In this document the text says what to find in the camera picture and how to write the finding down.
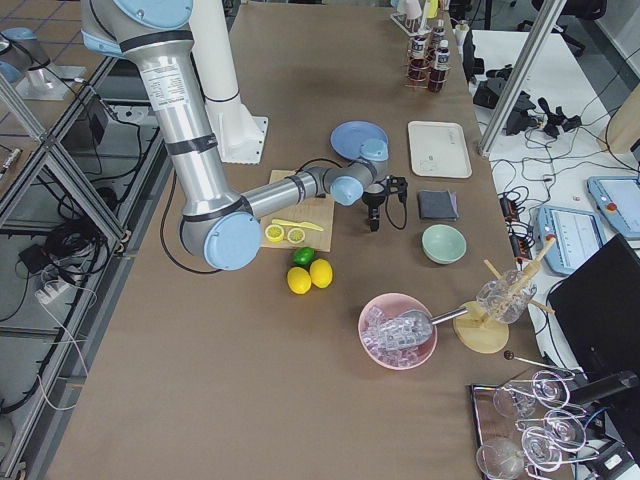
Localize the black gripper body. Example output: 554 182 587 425
362 183 386 218

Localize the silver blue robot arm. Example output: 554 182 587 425
81 1 389 270

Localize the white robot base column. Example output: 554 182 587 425
189 0 269 165

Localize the blue plate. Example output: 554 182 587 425
330 120 389 160

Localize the wooden cutting board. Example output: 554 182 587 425
261 195 335 252

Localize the grey folded cloth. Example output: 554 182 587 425
417 190 459 221

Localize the green bowl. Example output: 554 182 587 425
421 224 467 265

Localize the yellow lemon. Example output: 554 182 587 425
286 266 312 295
309 259 334 288

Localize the green lime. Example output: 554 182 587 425
293 246 316 267

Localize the lemon half slice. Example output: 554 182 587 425
286 227 306 245
264 224 285 243

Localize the cream tray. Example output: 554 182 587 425
408 120 472 179

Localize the pink bowl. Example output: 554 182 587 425
358 293 438 370

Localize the yellow plastic knife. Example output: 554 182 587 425
271 218 324 232

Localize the metal ice scoop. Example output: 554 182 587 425
394 307 468 348

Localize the dark drink bottle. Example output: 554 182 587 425
407 32 428 83
427 40 450 93
431 19 446 50

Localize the copper bottle rack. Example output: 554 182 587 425
406 30 450 93

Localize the wooden cup stand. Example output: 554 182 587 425
453 236 556 354

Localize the clear glass mug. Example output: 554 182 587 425
476 270 537 324

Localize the stirrer with dark ball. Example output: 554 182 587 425
503 350 574 374

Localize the blue teach pendant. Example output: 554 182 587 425
587 176 640 240
537 205 607 276

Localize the black laptop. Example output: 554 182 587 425
546 232 640 386

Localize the clear wine glass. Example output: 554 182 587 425
476 436 525 479

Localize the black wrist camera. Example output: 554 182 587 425
386 175 408 198

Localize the aluminium frame post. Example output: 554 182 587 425
478 0 566 157

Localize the wire glass rack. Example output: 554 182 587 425
493 369 599 477

